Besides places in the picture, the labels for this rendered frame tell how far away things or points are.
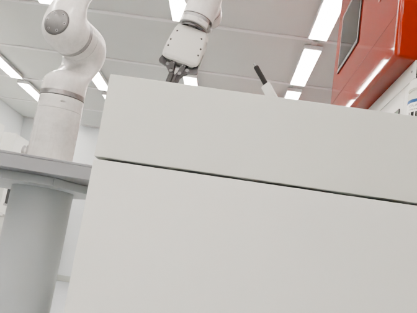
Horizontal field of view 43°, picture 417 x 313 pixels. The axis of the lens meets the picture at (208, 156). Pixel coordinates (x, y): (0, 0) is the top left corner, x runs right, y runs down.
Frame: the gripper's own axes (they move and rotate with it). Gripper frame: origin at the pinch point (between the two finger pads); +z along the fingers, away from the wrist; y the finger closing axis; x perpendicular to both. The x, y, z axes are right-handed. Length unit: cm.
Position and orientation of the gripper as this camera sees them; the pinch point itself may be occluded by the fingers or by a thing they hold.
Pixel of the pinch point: (171, 82)
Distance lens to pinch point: 139.3
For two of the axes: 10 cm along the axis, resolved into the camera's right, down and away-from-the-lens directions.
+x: -0.2, -2.0, -9.8
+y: -9.4, -3.4, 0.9
